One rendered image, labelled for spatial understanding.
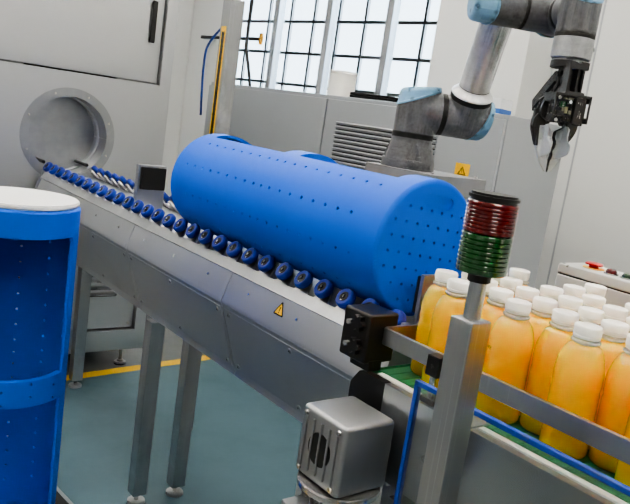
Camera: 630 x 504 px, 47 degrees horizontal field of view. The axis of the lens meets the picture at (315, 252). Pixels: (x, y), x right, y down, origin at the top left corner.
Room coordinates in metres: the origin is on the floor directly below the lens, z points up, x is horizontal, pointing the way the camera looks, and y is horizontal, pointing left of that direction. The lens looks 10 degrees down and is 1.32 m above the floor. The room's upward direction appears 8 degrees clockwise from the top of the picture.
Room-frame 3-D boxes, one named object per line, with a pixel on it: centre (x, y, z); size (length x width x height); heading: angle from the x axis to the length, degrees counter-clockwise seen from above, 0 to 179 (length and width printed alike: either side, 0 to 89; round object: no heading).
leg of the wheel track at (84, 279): (3.04, 0.97, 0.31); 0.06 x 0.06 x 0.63; 39
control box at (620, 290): (1.44, -0.60, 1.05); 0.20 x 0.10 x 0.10; 39
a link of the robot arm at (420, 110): (2.08, -0.23, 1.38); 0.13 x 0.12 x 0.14; 96
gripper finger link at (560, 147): (1.44, -0.45, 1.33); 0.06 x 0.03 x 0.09; 6
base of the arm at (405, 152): (2.08, -0.22, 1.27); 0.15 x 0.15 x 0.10
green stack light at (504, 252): (0.89, -0.21, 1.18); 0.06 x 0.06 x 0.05
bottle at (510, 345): (1.09, -0.32, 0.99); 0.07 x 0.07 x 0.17
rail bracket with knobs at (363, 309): (1.26, -0.12, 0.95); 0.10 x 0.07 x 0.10; 129
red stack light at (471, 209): (0.89, -0.21, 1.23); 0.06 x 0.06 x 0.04
